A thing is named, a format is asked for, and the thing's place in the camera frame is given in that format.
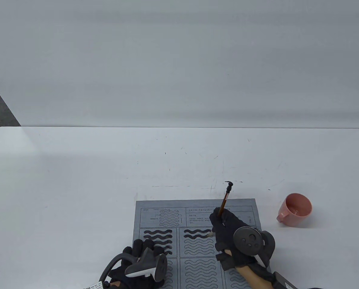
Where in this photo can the person's left hand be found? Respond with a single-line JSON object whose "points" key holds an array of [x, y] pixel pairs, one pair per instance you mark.
{"points": [[137, 245]]}

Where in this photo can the person's right hand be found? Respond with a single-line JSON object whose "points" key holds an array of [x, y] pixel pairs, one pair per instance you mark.
{"points": [[224, 228]]}

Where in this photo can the brown black Chinese brush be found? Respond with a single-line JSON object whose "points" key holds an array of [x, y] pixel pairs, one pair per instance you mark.
{"points": [[225, 200]]}

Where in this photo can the grey water writing practice cloth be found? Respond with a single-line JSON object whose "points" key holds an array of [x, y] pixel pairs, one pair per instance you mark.
{"points": [[161, 210]]}

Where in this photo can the person's right forearm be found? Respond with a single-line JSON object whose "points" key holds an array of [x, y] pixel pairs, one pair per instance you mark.
{"points": [[253, 278]]}

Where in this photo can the person's left forearm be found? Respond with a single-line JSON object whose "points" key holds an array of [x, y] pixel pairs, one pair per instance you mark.
{"points": [[116, 284]]}

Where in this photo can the grey white left wrist controller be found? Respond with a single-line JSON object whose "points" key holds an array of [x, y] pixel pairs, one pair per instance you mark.
{"points": [[149, 265]]}

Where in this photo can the black right wrist controller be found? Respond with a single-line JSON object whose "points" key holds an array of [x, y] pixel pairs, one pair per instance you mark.
{"points": [[250, 240]]}

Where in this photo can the white printed label tag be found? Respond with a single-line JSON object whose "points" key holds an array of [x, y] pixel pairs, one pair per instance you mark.
{"points": [[94, 286]]}

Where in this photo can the pink cup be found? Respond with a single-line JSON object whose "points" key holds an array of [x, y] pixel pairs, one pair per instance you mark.
{"points": [[297, 210]]}

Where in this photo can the white backdrop board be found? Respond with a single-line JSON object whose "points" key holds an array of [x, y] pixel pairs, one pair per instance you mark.
{"points": [[179, 60]]}

